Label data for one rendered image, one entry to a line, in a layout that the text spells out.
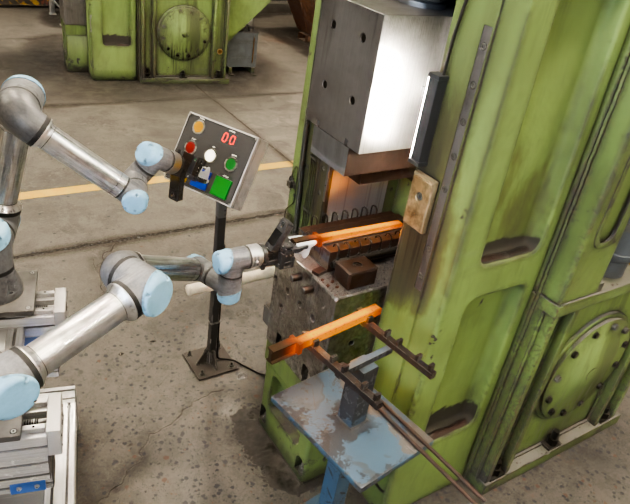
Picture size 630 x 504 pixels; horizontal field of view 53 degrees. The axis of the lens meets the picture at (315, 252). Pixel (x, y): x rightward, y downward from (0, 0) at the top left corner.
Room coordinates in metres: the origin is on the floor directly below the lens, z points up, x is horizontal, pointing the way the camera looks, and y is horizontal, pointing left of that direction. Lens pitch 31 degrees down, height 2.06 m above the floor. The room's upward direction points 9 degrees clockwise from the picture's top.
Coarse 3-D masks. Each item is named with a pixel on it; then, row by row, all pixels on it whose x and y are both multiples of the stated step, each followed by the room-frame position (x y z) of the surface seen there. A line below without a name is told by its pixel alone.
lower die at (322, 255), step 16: (320, 224) 2.00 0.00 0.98; (336, 224) 2.02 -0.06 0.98; (352, 224) 2.02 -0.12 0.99; (368, 224) 2.04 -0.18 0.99; (336, 240) 1.87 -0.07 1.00; (352, 240) 1.90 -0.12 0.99; (368, 240) 1.92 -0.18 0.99; (384, 240) 1.94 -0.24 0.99; (320, 256) 1.84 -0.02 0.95; (336, 256) 1.81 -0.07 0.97
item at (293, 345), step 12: (360, 312) 1.51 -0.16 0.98; (372, 312) 1.52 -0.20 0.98; (336, 324) 1.43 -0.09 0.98; (348, 324) 1.45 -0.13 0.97; (300, 336) 1.35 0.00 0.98; (312, 336) 1.36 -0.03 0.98; (324, 336) 1.38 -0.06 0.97; (276, 348) 1.27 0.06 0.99; (288, 348) 1.30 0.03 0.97; (300, 348) 1.31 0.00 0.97; (276, 360) 1.27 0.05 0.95
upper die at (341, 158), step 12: (324, 132) 1.91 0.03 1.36; (312, 144) 1.95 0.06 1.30; (324, 144) 1.90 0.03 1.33; (336, 144) 1.85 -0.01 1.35; (324, 156) 1.89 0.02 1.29; (336, 156) 1.84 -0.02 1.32; (348, 156) 1.80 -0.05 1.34; (360, 156) 1.83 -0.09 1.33; (372, 156) 1.86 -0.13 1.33; (384, 156) 1.89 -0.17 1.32; (396, 156) 1.92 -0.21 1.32; (408, 156) 1.95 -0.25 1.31; (336, 168) 1.83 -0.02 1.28; (348, 168) 1.80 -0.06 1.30; (360, 168) 1.83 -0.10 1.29; (372, 168) 1.86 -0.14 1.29; (384, 168) 1.89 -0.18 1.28; (396, 168) 1.92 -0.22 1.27
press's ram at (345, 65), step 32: (352, 0) 1.90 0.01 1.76; (384, 0) 1.99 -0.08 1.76; (320, 32) 1.98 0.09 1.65; (352, 32) 1.86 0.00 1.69; (384, 32) 1.76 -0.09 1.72; (416, 32) 1.83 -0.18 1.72; (448, 32) 1.91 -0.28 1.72; (320, 64) 1.97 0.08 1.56; (352, 64) 1.84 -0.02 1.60; (384, 64) 1.78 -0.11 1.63; (416, 64) 1.85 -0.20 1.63; (320, 96) 1.95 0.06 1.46; (352, 96) 1.82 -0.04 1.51; (384, 96) 1.79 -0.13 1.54; (416, 96) 1.86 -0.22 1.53; (352, 128) 1.80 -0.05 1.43; (384, 128) 1.81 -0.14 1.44; (416, 128) 1.88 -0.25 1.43
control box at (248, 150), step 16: (192, 112) 2.33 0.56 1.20; (192, 128) 2.29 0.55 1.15; (208, 128) 2.27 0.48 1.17; (224, 128) 2.25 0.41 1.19; (208, 144) 2.23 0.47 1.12; (224, 144) 2.21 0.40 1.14; (240, 144) 2.19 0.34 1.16; (256, 144) 2.17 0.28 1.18; (224, 160) 2.17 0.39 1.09; (240, 160) 2.15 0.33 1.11; (256, 160) 2.18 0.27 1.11; (224, 176) 2.14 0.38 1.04; (240, 176) 2.12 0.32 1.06; (208, 192) 2.12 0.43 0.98; (240, 192) 2.11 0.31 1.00; (240, 208) 2.11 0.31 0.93
